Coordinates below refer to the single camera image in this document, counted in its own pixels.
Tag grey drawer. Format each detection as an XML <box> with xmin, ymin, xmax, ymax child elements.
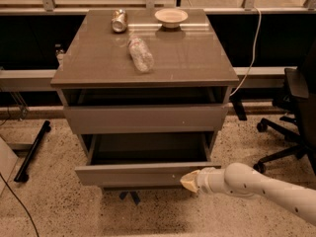
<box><xmin>75</xmin><ymin>131</ymin><xmax>215</xmax><ymax>190</ymax></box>
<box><xmin>63</xmin><ymin>105</ymin><xmax>228</xmax><ymax>134</ymax></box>

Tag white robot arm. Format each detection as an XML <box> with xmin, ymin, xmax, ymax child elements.
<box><xmin>180</xmin><ymin>163</ymin><xmax>316</xmax><ymax>225</ymax></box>

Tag grey drawer cabinet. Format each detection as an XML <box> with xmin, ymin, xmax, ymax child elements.
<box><xmin>49</xmin><ymin>8</ymin><xmax>240</xmax><ymax>165</ymax></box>

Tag grey top drawer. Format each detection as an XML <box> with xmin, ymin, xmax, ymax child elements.
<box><xmin>63</xmin><ymin>105</ymin><xmax>228</xmax><ymax>134</ymax></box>

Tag black table leg right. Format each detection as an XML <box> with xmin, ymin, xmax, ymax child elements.
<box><xmin>230</xmin><ymin>96</ymin><xmax>247</xmax><ymax>120</ymax></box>

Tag black table leg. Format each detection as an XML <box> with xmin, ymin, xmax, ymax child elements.
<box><xmin>230</xmin><ymin>96</ymin><xmax>247</xmax><ymax>120</ymax></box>
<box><xmin>14</xmin><ymin>120</ymin><xmax>51</xmax><ymax>183</ymax></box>

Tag clear plastic water bottle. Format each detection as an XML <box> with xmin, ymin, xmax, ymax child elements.
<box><xmin>128</xmin><ymin>36</ymin><xmax>154</xmax><ymax>73</ymax></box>

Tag black office chair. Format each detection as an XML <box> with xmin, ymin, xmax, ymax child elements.
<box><xmin>253</xmin><ymin>42</ymin><xmax>316</xmax><ymax>174</ymax></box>

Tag white bowl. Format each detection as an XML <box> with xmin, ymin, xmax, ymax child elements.
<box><xmin>155</xmin><ymin>8</ymin><xmax>188</xmax><ymax>29</ymax></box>

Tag black table leg left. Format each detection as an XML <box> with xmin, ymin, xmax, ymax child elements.
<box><xmin>14</xmin><ymin>120</ymin><xmax>51</xmax><ymax>183</ymax></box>

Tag silver soda can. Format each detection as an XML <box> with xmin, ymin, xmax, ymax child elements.
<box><xmin>112</xmin><ymin>9</ymin><xmax>127</xmax><ymax>33</ymax></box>

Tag white cable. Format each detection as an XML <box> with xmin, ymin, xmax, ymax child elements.
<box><xmin>228</xmin><ymin>7</ymin><xmax>263</xmax><ymax>98</ymax></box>

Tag black cable on floor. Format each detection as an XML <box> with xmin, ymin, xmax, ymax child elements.
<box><xmin>0</xmin><ymin>171</ymin><xmax>40</xmax><ymax>237</ymax></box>

